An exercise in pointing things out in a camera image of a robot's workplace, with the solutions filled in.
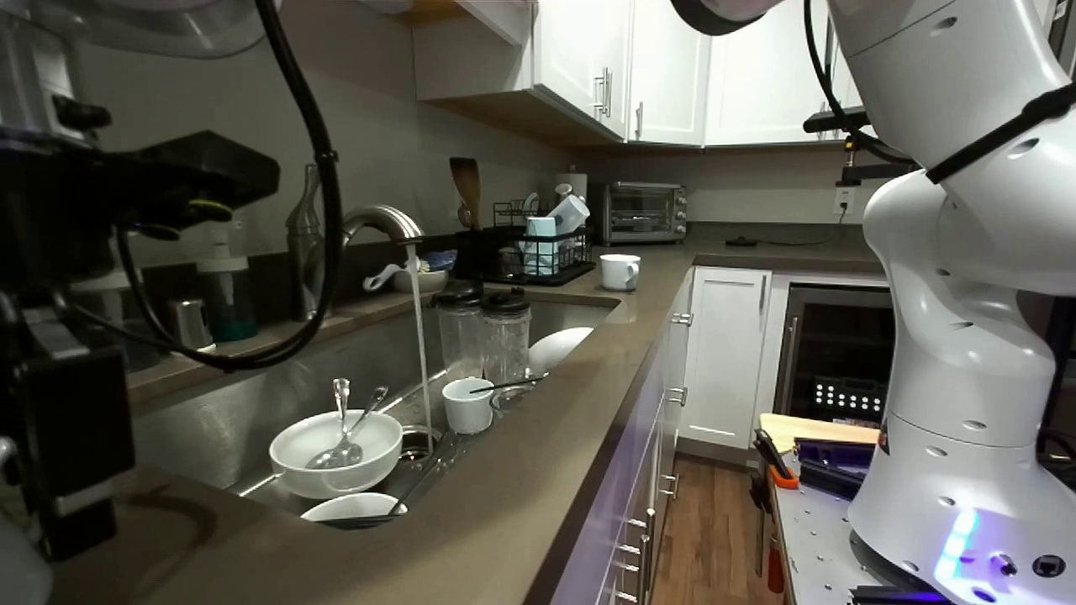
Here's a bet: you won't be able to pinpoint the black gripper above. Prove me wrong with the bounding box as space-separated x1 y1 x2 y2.
0 131 143 563

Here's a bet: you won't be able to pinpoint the grey counter base cabinets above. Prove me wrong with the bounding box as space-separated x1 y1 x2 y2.
548 254 700 605

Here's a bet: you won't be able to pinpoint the stainless steel sink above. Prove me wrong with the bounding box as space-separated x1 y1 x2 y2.
133 288 625 535

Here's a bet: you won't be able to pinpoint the small metal cup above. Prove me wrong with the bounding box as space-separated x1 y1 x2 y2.
166 297 216 357

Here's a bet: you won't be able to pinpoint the soap dispenser white pump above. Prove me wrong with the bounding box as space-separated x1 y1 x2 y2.
196 221 256 346
67 261 146 340

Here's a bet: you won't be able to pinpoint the wide white bowl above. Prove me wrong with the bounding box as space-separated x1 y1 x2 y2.
265 408 407 505

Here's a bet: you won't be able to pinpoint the metal spoon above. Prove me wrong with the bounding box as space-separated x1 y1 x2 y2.
333 383 397 467
327 372 356 467

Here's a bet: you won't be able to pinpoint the white oval plate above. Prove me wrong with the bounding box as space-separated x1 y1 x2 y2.
301 489 411 531

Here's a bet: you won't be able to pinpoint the clear glass bottle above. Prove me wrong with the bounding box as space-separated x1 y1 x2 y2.
282 165 331 321

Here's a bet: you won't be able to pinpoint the chrome faucet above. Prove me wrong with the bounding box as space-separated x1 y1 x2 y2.
340 202 431 297

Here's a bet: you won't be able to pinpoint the small white cup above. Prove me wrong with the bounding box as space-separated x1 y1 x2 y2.
440 372 502 440

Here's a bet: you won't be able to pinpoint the black chopstick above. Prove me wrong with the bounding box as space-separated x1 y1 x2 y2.
469 370 556 396

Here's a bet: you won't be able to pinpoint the black dish rack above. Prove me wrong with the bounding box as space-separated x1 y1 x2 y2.
449 219 599 288

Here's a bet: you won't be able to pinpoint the wooden spatula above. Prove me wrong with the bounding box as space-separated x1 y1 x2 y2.
449 153 485 233

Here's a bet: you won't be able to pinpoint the pale blue plastic cup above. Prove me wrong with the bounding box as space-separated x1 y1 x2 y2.
523 212 563 278

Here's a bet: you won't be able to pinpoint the white container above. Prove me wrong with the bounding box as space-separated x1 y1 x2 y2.
548 172 593 239

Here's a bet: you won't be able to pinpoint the silver toaster oven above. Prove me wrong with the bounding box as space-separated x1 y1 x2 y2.
602 179 694 250

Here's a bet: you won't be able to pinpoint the white lower cabinet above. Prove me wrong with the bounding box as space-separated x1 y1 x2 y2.
680 261 776 455

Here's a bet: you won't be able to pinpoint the white upper cabinets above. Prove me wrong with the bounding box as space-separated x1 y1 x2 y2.
415 0 867 151

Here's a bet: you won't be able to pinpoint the wooden board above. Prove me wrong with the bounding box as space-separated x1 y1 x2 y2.
758 409 886 450

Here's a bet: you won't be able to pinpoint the dark blue box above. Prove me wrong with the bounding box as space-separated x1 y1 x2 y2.
793 438 886 500

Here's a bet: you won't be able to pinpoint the black beverage cooler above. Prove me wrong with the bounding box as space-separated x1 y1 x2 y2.
772 278 902 428

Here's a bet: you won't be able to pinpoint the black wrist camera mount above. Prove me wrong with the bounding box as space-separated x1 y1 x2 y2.
104 129 282 246

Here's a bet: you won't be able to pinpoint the orange handled tool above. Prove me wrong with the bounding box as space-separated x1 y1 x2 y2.
752 430 802 494

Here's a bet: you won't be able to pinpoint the red handled tool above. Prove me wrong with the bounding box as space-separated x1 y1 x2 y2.
763 535 787 597

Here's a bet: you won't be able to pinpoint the black camera on stand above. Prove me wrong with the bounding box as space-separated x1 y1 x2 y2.
802 97 922 189

